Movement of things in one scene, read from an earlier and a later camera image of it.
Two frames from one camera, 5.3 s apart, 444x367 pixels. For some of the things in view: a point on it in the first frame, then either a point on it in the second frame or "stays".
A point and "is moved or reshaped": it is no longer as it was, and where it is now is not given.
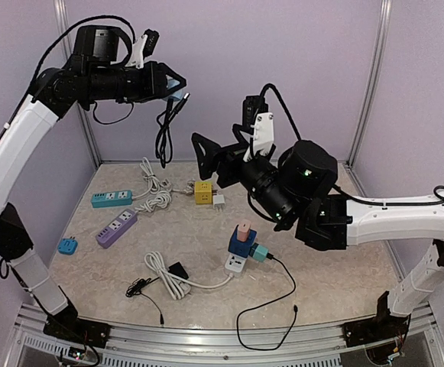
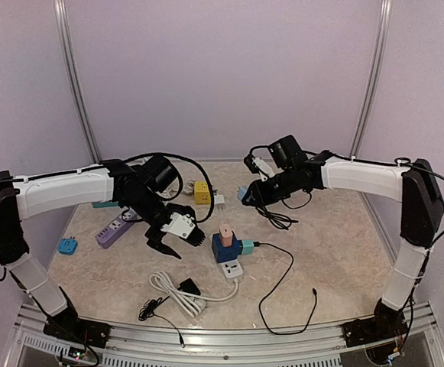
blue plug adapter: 68,246 stays
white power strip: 234,262 is moved or reshaped
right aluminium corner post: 377,65 stays
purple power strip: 127,219 stays
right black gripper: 230,154 → 260,197
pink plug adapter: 243,231 → 226,235
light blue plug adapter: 170,83 → 241,190
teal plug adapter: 260,253 → 247,246
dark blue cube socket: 241,248 → 226,254
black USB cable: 163,147 is moved or reshaped
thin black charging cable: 270,256 → 259,244
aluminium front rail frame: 318,345 stays
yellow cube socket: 203,192 stays
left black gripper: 155,82 → 157,244
